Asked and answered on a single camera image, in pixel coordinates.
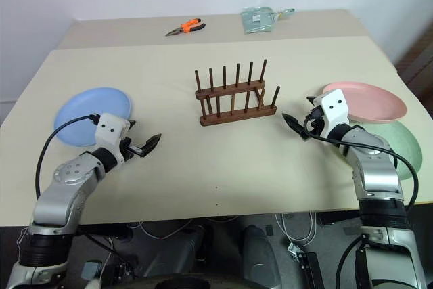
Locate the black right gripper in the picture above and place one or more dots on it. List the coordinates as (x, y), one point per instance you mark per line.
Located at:
(315, 123)

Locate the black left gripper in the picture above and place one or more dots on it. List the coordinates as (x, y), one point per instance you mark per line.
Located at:
(128, 150)

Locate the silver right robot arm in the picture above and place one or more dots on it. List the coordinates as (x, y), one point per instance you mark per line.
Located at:
(375, 170)

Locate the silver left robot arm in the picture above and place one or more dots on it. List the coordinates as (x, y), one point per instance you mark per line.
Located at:
(64, 180)

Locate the wooden dish rack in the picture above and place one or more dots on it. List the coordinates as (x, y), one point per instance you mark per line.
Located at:
(233, 117)

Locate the blue plate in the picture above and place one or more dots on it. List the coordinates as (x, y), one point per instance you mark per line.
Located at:
(84, 113)

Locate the pink plate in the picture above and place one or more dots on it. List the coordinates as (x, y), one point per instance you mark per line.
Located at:
(372, 103)

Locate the green plate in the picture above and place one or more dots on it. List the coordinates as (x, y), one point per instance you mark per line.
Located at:
(404, 147)

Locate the dark grey rounded shape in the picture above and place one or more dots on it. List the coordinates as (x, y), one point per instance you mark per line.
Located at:
(179, 251)
(258, 255)

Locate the black box under table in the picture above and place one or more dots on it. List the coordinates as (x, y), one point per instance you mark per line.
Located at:
(306, 268)

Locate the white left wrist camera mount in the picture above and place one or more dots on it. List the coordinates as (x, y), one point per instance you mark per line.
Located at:
(110, 130)

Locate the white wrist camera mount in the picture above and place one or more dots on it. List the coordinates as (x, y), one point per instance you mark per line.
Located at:
(110, 130)
(335, 106)

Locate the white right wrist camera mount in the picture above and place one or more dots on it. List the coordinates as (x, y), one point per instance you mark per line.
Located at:
(335, 106)

